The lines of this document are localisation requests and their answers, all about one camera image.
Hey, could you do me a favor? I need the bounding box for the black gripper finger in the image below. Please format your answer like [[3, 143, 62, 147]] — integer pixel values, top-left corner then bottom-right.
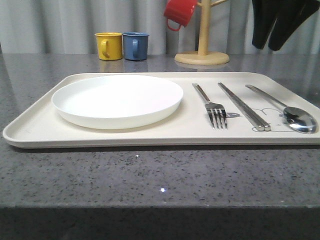
[[268, 0, 320, 51], [252, 0, 284, 49]]

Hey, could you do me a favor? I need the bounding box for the silver metal chopstick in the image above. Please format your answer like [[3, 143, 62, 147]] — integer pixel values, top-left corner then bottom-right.
[[217, 82, 266, 132], [219, 82, 272, 132]]

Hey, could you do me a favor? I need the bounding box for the silver metal spoon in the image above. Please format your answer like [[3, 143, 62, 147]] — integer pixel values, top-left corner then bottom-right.
[[245, 84, 319, 134]]

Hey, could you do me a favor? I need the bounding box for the silver metal fork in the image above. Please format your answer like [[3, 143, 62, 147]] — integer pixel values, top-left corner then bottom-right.
[[192, 83, 228, 130]]

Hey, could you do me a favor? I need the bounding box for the white round plate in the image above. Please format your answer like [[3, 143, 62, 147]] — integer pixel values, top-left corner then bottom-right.
[[51, 74, 184, 130]]

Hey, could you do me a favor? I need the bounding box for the wooden mug tree stand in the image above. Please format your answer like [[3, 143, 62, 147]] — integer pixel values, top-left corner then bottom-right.
[[174, 0, 230, 66]]

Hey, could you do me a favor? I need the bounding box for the red enamel mug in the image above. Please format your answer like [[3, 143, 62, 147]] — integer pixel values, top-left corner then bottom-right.
[[163, 0, 198, 32]]

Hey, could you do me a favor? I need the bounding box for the cream rabbit serving tray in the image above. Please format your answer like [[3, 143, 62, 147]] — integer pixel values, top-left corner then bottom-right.
[[2, 72, 320, 149]]

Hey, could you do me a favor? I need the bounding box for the blue enamel mug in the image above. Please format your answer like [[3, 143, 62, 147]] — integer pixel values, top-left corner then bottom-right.
[[122, 32, 150, 61]]

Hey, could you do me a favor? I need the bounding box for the yellow enamel mug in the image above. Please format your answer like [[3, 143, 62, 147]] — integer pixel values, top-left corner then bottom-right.
[[94, 32, 123, 61]]

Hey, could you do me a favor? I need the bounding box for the grey curtain backdrop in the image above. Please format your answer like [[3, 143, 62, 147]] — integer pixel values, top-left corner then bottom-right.
[[0, 0, 320, 55]]

